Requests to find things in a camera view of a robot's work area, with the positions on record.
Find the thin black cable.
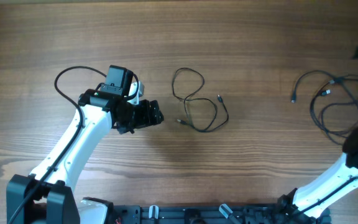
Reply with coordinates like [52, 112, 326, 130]
[172, 67, 229, 133]

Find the thick black USB cable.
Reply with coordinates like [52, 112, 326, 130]
[309, 79, 358, 146]

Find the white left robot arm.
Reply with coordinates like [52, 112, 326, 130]
[6, 65, 163, 223]

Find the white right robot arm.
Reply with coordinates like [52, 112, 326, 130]
[272, 46, 358, 223]

